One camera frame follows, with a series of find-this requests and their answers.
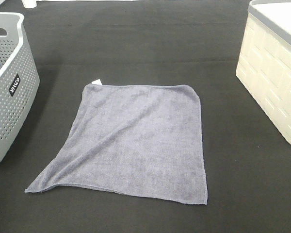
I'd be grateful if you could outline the grey microfibre towel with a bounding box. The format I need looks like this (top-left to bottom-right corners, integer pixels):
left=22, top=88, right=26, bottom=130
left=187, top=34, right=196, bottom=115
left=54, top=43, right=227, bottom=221
left=26, top=83, right=208, bottom=205

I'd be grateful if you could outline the black felt table mat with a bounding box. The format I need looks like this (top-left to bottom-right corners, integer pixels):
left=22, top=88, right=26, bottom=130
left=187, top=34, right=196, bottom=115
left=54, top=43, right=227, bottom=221
left=0, top=0, right=291, bottom=233

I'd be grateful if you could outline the cream plastic storage box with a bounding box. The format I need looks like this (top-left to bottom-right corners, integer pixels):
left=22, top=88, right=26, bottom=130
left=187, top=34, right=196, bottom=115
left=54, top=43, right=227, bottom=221
left=236, top=0, right=291, bottom=144

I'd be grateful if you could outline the grey perforated plastic basket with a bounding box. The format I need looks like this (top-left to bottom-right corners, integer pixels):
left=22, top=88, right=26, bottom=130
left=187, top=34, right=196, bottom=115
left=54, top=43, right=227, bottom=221
left=0, top=12, right=40, bottom=162

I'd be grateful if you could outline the white cylindrical object at back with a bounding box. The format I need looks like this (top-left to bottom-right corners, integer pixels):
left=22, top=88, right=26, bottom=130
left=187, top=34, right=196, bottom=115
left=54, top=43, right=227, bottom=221
left=21, top=0, right=37, bottom=9

